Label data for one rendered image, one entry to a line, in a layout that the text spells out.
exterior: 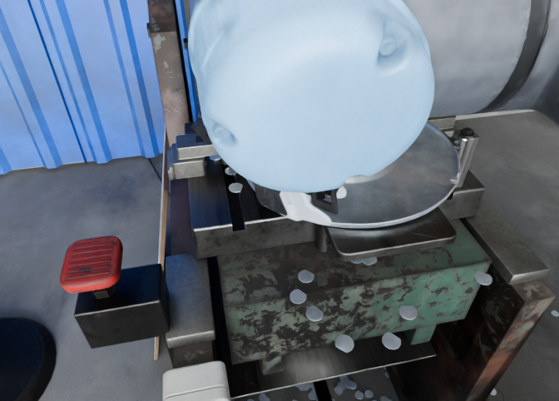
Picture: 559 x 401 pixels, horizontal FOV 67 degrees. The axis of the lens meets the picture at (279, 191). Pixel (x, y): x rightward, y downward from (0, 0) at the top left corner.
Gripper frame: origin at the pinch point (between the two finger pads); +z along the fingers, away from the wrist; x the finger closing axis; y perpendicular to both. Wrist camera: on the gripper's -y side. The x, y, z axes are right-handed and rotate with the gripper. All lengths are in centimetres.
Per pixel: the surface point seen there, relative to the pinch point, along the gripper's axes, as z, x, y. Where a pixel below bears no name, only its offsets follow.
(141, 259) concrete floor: 85, 1, -76
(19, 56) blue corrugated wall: 43, 38, -145
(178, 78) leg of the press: 12.2, 23.2, -41.1
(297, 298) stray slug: 13.9, -5.6, 1.0
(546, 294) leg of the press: 23.1, 12.9, 30.0
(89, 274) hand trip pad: -2.2, -17.1, -15.4
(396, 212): 3.1, 5.5, 9.7
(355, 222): 2.1, 1.9, 6.2
